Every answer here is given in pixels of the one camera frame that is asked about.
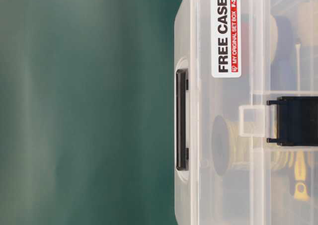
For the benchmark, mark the clear tool box lid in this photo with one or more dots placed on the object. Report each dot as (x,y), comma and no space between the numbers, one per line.
(215,188)

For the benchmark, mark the clear plastic tool box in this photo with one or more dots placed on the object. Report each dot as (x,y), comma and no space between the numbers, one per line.
(271,201)

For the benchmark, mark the blue object inside box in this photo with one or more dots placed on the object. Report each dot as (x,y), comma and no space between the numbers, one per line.
(285,47)

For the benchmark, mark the black tool box latch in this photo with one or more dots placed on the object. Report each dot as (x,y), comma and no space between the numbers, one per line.
(297,121)

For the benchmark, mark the white thin stick tool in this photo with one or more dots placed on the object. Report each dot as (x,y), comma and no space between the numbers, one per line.
(297,48)

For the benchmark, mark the yellow and black hand tool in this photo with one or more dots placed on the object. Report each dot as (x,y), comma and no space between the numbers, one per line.
(299,168)

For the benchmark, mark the red electrical tape roll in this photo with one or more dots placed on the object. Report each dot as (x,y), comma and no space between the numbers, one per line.
(245,29)

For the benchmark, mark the white free case label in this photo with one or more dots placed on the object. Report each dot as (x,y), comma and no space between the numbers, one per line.
(225,38)

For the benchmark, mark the white tape roll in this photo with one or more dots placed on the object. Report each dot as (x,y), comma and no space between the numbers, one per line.
(273,38)

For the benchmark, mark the black lid carry handle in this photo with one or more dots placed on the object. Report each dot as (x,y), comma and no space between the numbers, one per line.
(182,152)

